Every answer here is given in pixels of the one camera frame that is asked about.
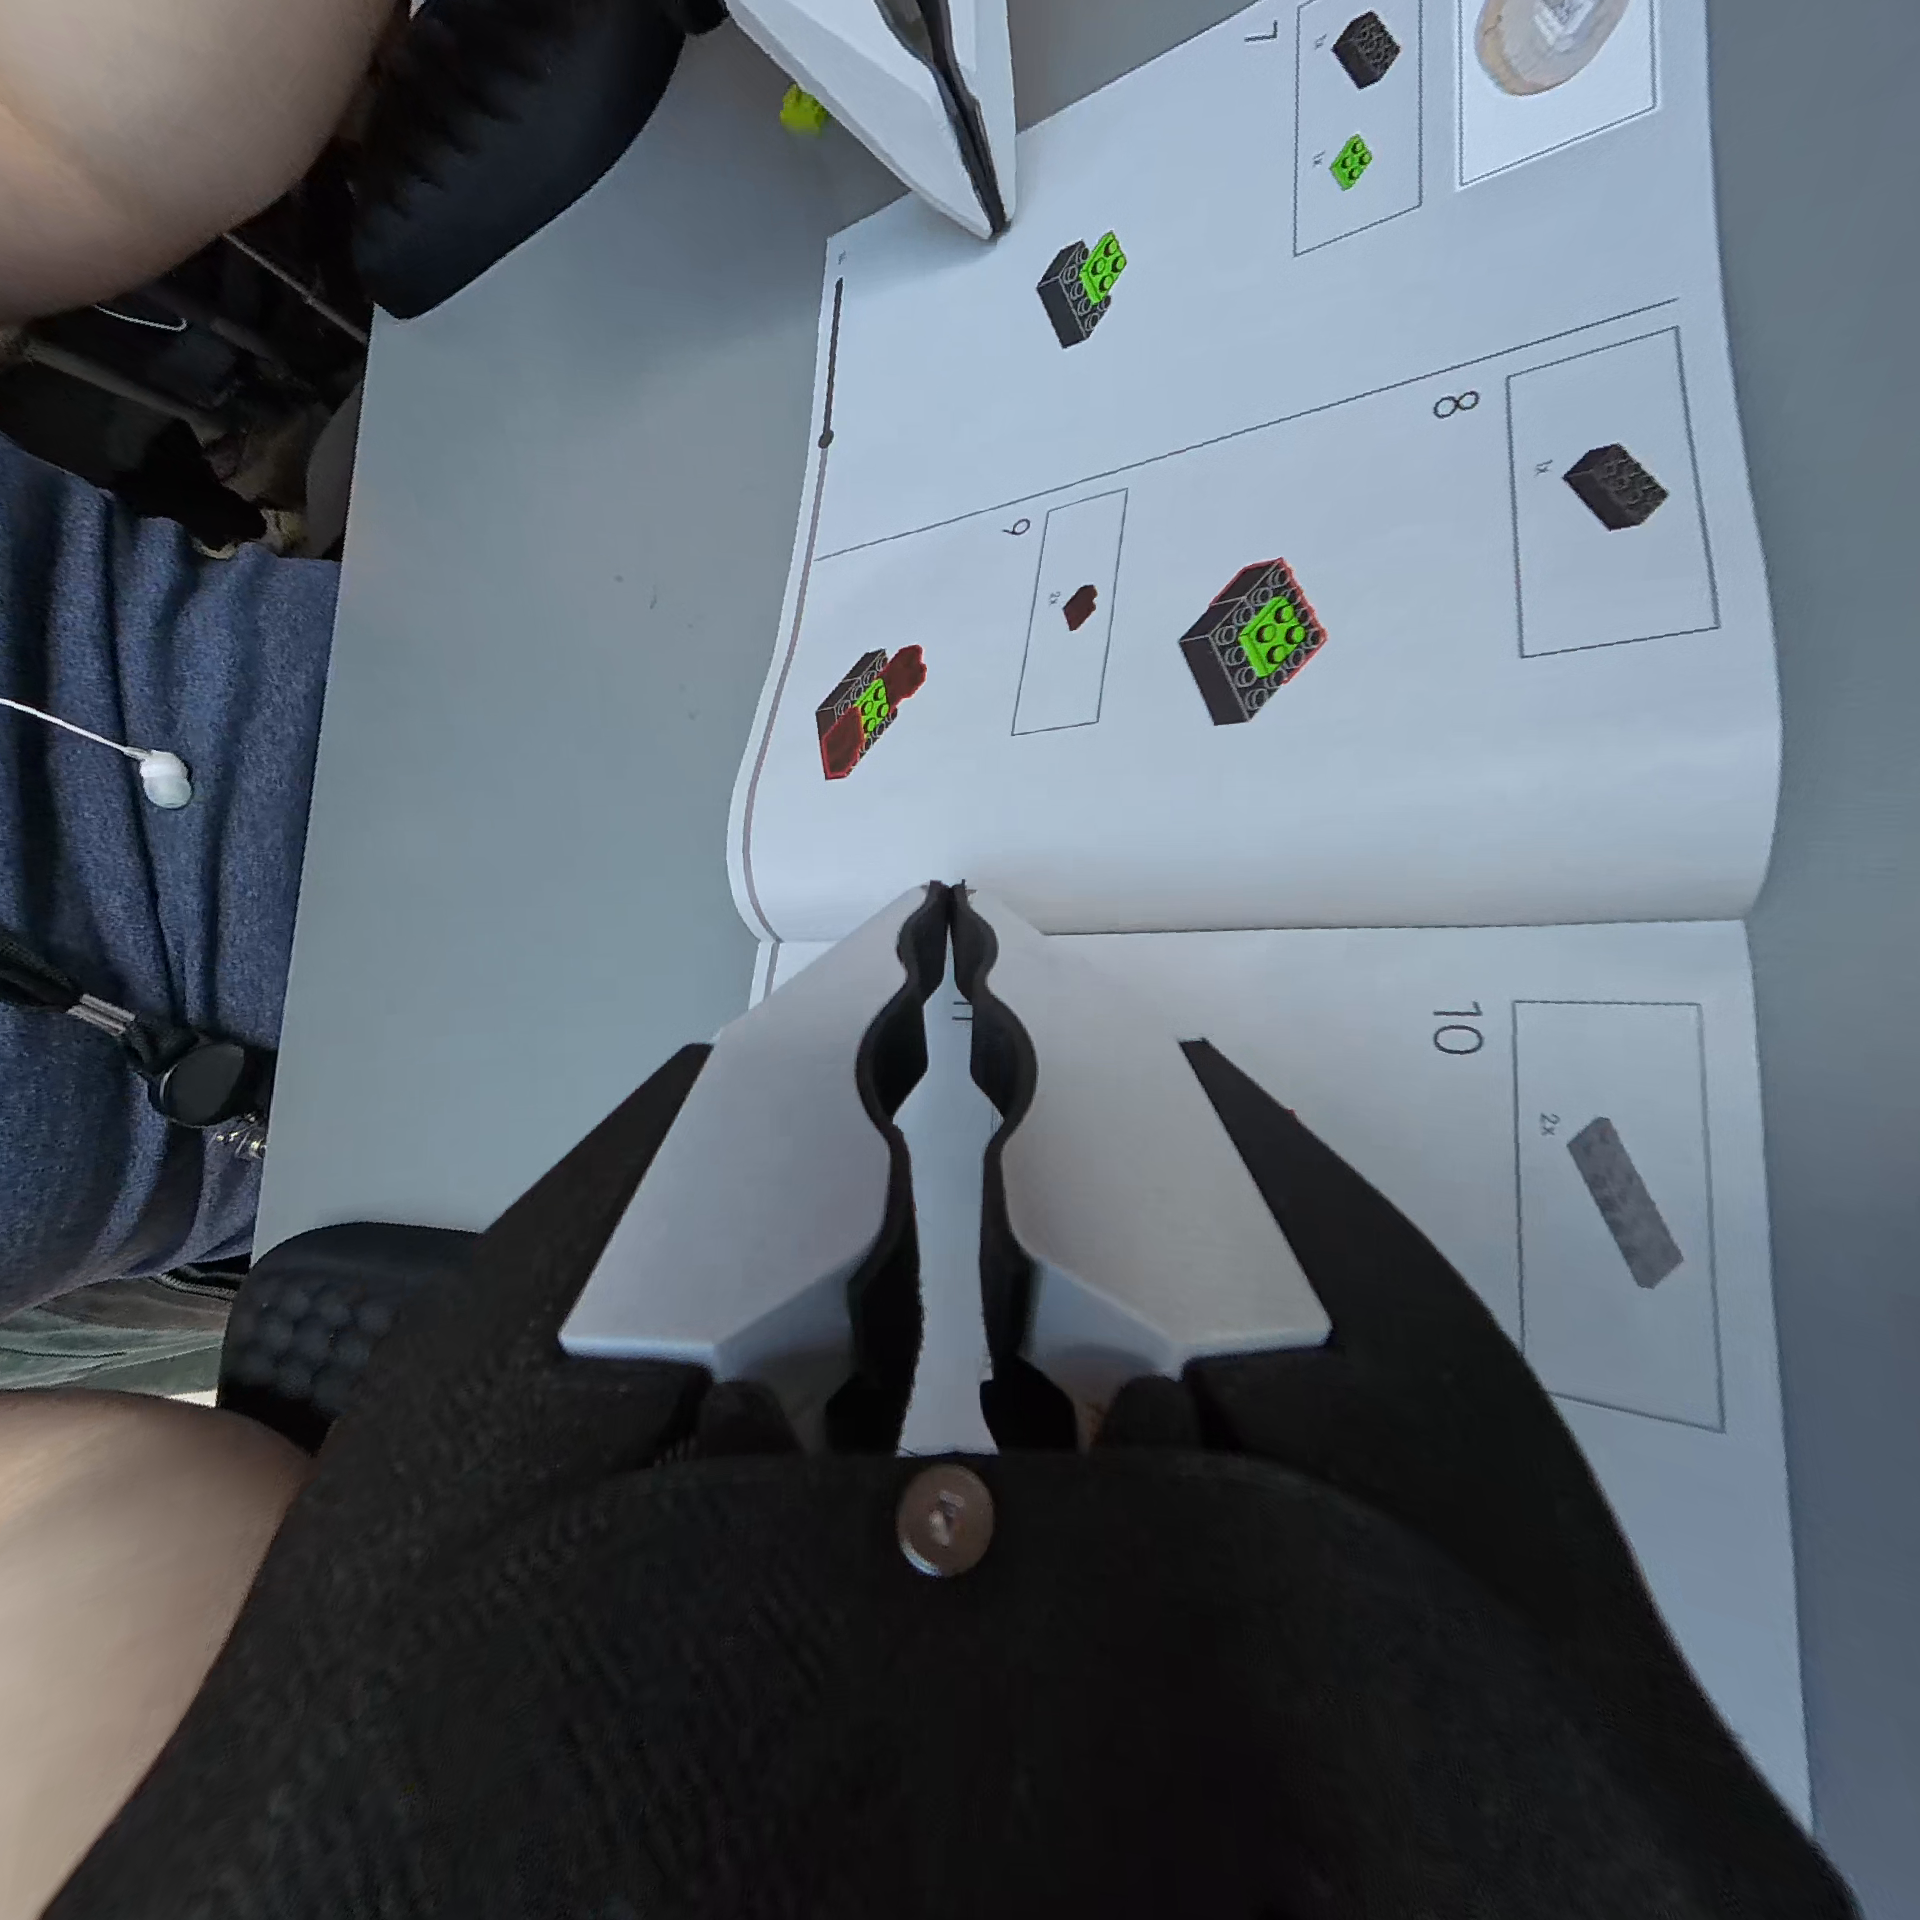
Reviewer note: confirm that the building instruction booklet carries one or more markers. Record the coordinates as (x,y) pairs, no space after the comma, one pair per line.
(1352,826)

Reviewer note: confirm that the person's left forearm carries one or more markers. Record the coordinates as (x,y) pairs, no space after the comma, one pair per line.
(136,137)

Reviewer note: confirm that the person's right forearm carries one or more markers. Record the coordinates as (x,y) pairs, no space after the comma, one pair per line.
(121,1620)

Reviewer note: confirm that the person's blue jeans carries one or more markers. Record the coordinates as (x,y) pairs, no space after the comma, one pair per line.
(150,929)

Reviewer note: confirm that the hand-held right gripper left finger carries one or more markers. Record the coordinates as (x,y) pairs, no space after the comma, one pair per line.
(750,1200)

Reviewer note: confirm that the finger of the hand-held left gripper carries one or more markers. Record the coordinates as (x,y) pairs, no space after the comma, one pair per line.
(983,59)
(857,74)

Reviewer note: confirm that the lime green square toy plate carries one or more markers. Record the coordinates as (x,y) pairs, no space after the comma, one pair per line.
(803,109)

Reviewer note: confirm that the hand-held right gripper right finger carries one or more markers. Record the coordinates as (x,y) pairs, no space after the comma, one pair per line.
(1156,1200)

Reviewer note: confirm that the black textured wrist pad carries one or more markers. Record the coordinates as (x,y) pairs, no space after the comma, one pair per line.
(317,1321)
(497,137)

